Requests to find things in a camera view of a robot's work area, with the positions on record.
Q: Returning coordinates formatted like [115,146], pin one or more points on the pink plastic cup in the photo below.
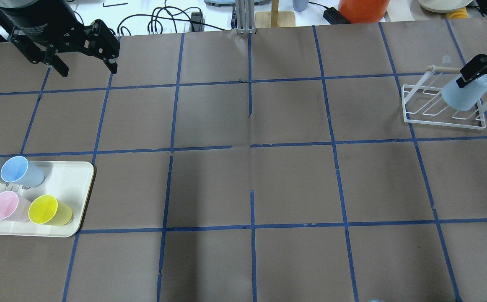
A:
[13,207]

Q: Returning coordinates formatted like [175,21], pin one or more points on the light blue plastic cup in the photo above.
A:
[463,99]

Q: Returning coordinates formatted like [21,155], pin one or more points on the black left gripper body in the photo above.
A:
[38,22]

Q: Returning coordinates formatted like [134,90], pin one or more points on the black power adapter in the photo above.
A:
[333,16]

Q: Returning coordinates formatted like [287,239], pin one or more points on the wooden mug tree stand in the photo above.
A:
[274,18]

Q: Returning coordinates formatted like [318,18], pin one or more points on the yellow plastic cup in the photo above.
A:
[48,210]

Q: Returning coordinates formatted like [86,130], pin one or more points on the beige plate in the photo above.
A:
[443,6]

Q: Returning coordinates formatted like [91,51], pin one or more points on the white wire cup rack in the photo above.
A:
[423,103]

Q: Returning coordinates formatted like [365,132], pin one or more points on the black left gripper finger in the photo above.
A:
[35,55]
[104,45]

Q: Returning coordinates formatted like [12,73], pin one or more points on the blue cup on side table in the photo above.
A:
[300,5]

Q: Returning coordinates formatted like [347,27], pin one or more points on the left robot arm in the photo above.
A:
[29,13]

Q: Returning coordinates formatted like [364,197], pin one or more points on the aluminium frame post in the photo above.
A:
[245,16]

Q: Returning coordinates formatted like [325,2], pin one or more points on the orange bucket with lid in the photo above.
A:
[363,11]

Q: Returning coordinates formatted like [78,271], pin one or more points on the cream plastic tray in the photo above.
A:
[69,182]

